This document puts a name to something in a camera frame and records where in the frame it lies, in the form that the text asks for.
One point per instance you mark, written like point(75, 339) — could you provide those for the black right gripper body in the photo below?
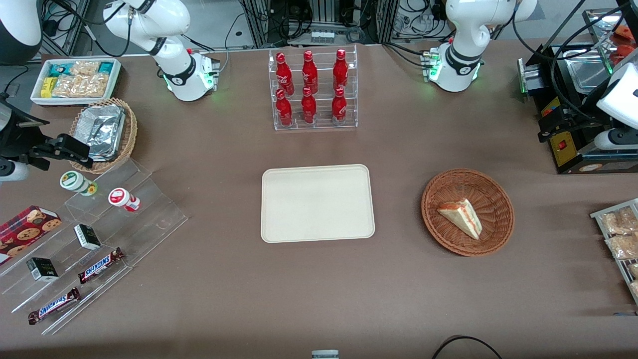
point(16, 135)

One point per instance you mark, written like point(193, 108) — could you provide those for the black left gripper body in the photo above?
point(584, 110)

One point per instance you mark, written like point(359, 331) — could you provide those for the triangular sandwich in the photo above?
point(463, 217)

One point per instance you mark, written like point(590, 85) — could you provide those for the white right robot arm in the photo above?
point(174, 75)

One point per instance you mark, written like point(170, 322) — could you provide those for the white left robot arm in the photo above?
point(463, 50)

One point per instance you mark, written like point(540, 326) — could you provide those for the silver foil tray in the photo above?
point(102, 129)

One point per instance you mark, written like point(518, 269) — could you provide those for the oval light wicker basket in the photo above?
point(130, 134)

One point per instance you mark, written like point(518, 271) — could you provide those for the tray of packaged pastries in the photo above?
point(597, 215)

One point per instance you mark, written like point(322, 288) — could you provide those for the round brown wicker basket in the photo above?
point(448, 234)

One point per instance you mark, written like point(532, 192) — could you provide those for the cream rectangular serving tray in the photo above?
point(319, 204)

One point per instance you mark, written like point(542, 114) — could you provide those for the black glass food warmer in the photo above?
point(563, 149)

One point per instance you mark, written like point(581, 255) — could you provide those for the green-lid white cup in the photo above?
point(75, 181)

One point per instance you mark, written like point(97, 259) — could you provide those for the steel warmer pan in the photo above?
point(588, 75)

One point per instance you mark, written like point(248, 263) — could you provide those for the red-lid white cup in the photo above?
point(121, 198)

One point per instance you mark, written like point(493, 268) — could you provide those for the yellow snack pack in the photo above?
point(47, 87)

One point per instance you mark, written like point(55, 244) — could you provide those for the clear cracker pack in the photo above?
point(84, 68)
point(67, 86)
point(95, 86)

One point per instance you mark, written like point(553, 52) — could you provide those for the small black box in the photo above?
point(42, 269)
point(87, 237)

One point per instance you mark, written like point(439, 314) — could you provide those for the teal snack pack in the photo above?
point(105, 68)
point(60, 70)

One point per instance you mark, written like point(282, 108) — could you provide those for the red sausage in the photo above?
point(624, 33)
point(625, 54)

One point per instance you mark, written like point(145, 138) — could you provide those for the white rectangular snack box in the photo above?
point(117, 80)

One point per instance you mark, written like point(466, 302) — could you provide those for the red cookie box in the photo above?
point(25, 232)

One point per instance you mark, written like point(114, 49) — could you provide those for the clear acrylic stepped display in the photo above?
point(149, 214)

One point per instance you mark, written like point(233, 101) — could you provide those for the clear pastry pack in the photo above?
point(623, 247)
point(618, 222)
point(633, 270)
point(634, 289)

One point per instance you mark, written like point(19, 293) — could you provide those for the brown Snickers bar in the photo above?
point(99, 266)
point(54, 305)

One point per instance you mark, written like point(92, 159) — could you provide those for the small blue object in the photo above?
point(625, 314)

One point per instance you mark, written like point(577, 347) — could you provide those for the red cola bottle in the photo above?
point(284, 75)
point(340, 72)
point(309, 109)
point(284, 112)
point(309, 75)
point(339, 108)

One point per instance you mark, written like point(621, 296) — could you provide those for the clear acrylic bottle rack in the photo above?
point(323, 107)

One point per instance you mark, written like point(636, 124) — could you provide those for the white terminal block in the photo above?
point(322, 37)

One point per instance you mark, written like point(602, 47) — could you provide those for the small grey device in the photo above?
point(325, 354)

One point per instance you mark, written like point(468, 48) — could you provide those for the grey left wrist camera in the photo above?
point(615, 139)

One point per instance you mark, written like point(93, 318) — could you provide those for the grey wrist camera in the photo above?
point(12, 172)
point(615, 139)

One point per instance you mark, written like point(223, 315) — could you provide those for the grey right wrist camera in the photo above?
point(12, 172)

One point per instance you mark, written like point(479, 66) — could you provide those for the aluminium equipment frame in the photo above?
point(261, 22)

